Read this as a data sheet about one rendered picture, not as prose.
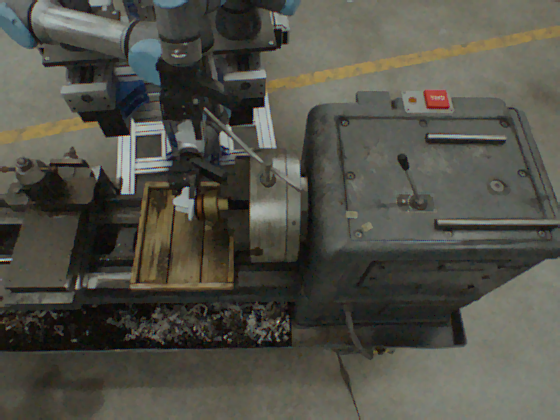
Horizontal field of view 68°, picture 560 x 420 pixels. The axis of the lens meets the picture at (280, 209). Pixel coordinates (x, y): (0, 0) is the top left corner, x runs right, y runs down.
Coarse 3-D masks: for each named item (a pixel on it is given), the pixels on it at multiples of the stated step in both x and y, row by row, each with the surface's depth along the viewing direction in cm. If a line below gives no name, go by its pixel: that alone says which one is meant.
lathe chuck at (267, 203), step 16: (256, 160) 105; (256, 176) 102; (256, 192) 100; (272, 192) 101; (256, 208) 100; (272, 208) 100; (256, 224) 101; (272, 224) 101; (256, 240) 103; (272, 240) 103; (256, 256) 109; (272, 256) 108
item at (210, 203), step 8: (208, 192) 114; (216, 192) 113; (200, 200) 112; (208, 200) 112; (216, 200) 111; (224, 200) 113; (200, 208) 112; (208, 208) 111; (216, 208) 111; (224, 208) 113; (200, 216) 113; (208, 216) 112; (216, 216) 112
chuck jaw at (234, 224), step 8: (224, 216) 111; (232, 216) 111; (240, 216) 111; (248, 216) 111; (224, 224) 112; (232, 224) 109; (240, 224) 109; (248, 224) 109; (232, 232) 110; (240, 232) 108; (248, 232) 108; (240, 240) 106; (248, 240) 106; (240, 248) 108; (248, 248) 108; (256, 248) 106
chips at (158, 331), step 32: (0, 320) 151; (32, 320) 151; (64, 320) 152; (96, 320) 152; (128, 320) 149; (160, 320) 150; (192, 320) 151; (224, 320) 151; (256, 320) 149; (288, 320) 151
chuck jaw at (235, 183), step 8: (240, 160) 109; (248, 160) 109; (240, 168) 110; (248, 168) 110; (232, 176) 111; (240, 176) 111; (248, 176) 111; (224, 184) 113; (232, 184) 111; (240, 184) 111; (248, 184) 112; (224, 192) 112; (232, 192) 112; (240, 192) 112; (248, 192) 112
